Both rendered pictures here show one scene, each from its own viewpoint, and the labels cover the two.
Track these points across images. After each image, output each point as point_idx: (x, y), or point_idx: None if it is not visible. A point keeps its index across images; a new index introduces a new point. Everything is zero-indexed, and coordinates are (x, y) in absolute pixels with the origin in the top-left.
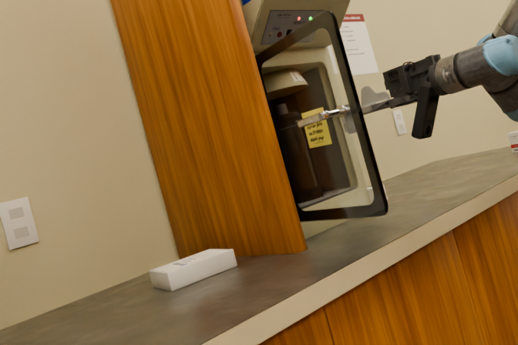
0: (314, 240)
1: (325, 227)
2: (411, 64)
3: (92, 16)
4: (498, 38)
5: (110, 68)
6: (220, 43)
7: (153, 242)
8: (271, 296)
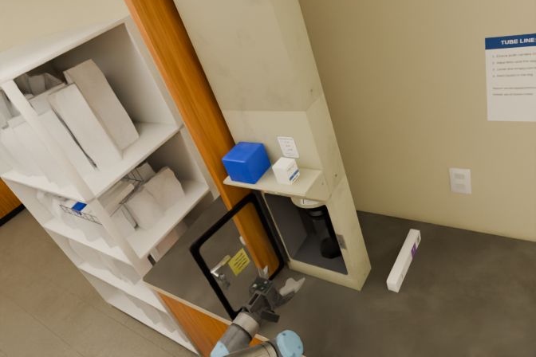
0: (286, 279)
1: (312, 275)
2: (254, 292)
3: None
4: (214, 349)
5: None
6: None
7: None
8: (198, 296)
